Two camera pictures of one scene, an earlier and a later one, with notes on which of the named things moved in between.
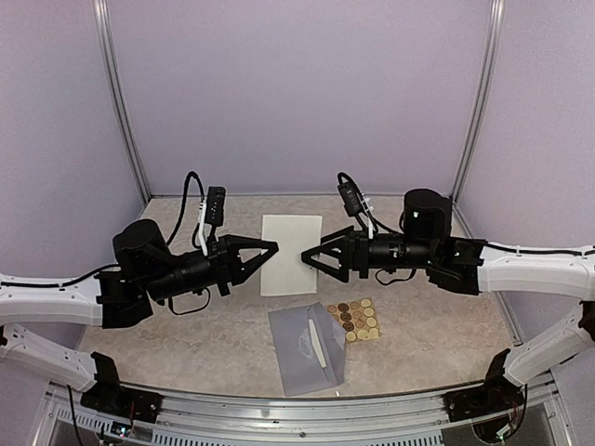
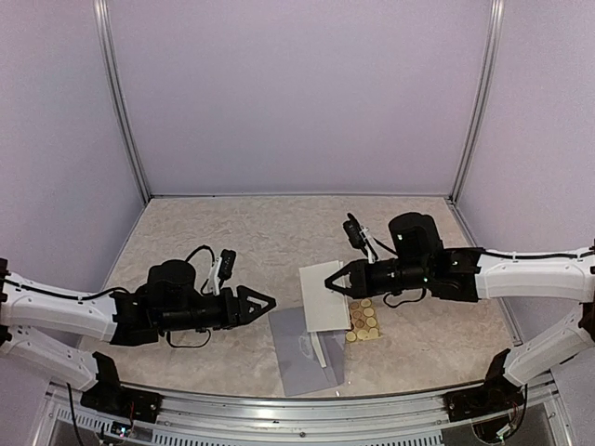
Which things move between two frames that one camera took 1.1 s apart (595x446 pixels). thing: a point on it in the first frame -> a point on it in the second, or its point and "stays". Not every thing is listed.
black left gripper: x=221 y=251 -> x=240 y=319
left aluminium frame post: x=99 y=9 stays
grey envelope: x=298 y=361 stays
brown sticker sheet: x=358 y=319 stays
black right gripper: x=353 y=253 -> x=361 y=284
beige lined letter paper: x=286 y=271 -> x=326 y=308
